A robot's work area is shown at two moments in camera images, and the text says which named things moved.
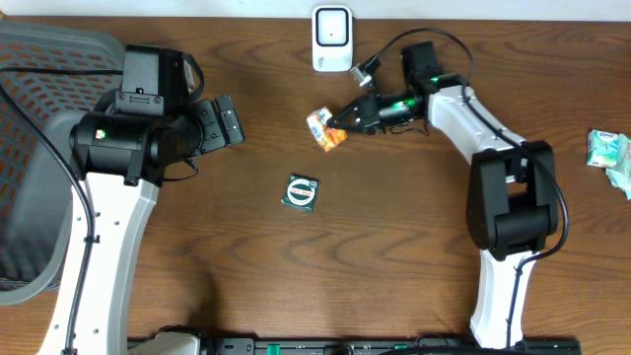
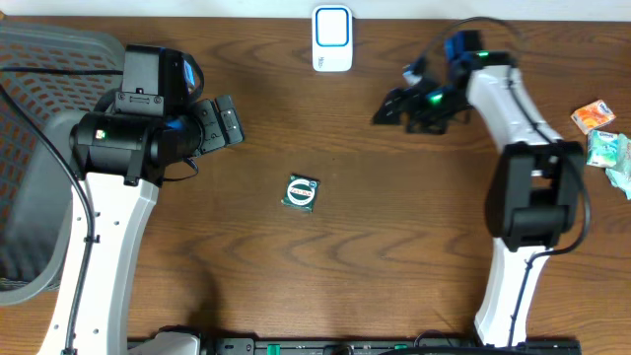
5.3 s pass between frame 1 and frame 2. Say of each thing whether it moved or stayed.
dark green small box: stayed
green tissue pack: stayed
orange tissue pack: moved
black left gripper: stayed
